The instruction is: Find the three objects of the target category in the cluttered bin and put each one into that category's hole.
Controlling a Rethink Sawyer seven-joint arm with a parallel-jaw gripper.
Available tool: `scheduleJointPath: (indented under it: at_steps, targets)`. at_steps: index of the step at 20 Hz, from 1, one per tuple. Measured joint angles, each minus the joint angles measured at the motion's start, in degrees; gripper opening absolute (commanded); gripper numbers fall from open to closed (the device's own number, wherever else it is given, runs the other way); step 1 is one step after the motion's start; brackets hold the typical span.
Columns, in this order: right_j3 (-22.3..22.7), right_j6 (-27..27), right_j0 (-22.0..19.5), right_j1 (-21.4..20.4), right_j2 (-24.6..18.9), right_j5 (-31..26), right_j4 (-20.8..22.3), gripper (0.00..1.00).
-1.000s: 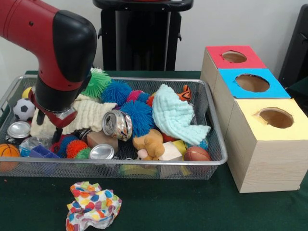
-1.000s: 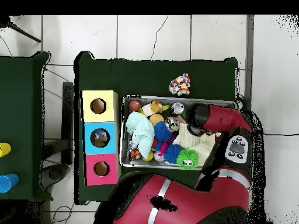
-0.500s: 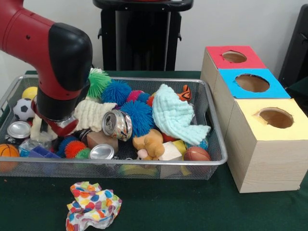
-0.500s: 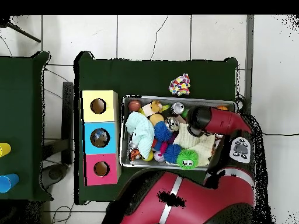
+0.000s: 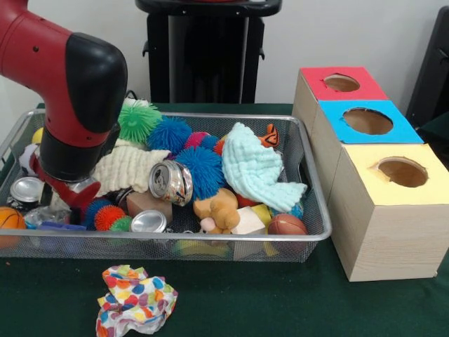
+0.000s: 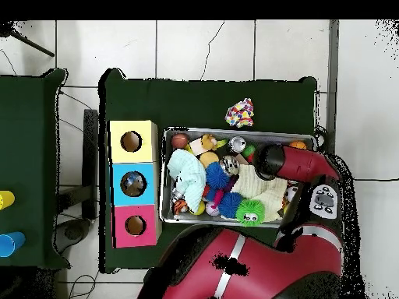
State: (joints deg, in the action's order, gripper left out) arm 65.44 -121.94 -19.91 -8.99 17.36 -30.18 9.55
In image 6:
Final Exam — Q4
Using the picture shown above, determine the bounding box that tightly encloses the light blue waffle cloth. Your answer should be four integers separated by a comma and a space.
167, 149, 207, 214

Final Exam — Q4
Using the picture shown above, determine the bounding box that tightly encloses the green spiky rubber ball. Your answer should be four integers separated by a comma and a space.
235, 199, 267, 227

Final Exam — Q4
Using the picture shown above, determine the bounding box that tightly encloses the orange tiger striped toy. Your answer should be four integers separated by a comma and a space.
171, 199, 190, 216

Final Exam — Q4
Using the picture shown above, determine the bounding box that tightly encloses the crushed silver drink can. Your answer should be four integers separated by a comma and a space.
219, 155, 242, 176

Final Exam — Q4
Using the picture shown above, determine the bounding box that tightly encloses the gray round floor base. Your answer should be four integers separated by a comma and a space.
55, 217, 92, 254

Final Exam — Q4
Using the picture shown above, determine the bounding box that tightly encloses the black floor cable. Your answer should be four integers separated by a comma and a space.
355, 176, 399, 183

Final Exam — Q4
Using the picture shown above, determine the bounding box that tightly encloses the blue cylinder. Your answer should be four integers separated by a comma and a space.
0, 230, 26, 259

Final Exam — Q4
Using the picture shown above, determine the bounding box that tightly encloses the black tripod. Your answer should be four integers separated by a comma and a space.
0, 20, 55, 58

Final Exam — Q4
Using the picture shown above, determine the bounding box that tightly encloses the brown football toy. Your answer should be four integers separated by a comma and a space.
170, 132, 190, 150

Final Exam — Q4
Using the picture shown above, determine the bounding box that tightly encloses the cream waffle cloth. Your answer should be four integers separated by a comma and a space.
231, 164, 289, 223

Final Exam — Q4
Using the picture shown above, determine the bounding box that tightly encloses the dark green table cloth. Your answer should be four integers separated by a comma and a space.
0, 69, 71, 270
98, 69, 318, 275

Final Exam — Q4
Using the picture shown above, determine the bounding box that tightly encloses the wooden box with three holes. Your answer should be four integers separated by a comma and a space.
107, 119, 163, 250

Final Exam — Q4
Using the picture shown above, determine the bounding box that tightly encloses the colourful polka dot cloth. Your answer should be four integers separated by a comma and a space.
224, 97, 255, 128

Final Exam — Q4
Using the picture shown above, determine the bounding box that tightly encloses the silver wire mesh bin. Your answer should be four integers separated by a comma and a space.
159, 125, 316, 230

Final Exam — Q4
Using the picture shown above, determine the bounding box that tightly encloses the black frame stand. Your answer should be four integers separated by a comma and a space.
55, 108, 100, 220

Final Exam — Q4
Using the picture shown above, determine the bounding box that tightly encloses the yellow cylinder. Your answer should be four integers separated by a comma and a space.
0, 190, 16, 211

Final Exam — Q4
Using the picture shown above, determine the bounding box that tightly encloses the tan teddy bear plush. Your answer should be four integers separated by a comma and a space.
188, 133, 228, 157

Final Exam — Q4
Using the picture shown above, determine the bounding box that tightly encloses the blue spiky rubber ball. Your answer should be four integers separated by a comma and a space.
205, 160, 231, 190
218, 191, 245, 219

